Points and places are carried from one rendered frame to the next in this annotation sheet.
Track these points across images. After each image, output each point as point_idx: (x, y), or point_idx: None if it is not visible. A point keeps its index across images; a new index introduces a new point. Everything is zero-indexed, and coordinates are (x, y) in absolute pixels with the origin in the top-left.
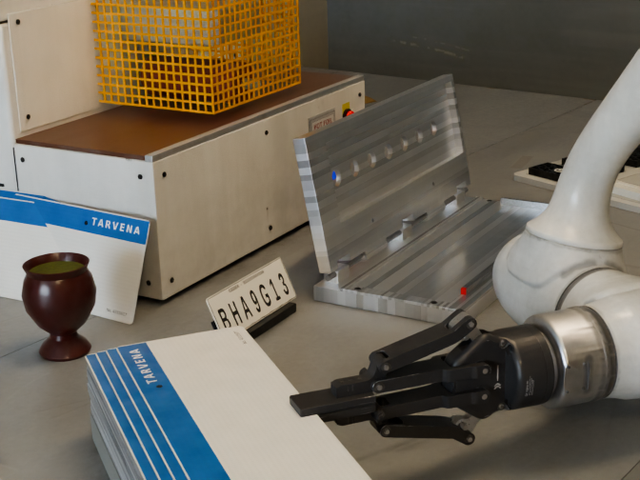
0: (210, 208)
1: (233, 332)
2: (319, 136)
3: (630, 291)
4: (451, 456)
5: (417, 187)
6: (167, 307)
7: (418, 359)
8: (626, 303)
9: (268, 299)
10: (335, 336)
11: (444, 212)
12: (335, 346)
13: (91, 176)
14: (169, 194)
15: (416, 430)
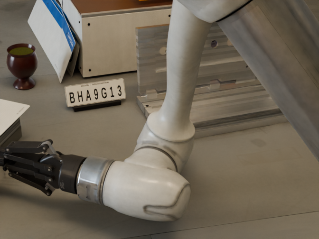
0: (121, 43)
1: (22, 107)
2: (150, 29)
3: (135, 165)
4: (57, 197)
5: (230, 66)
6: (84, 80)
7: (22, 152)
8: (123, 169)
9: (105, 95)
10: (113, 123)
11: (255, 82)
12: (106, 127)
13: (72, 14)
14: (91, 33)
15: (23, 179)
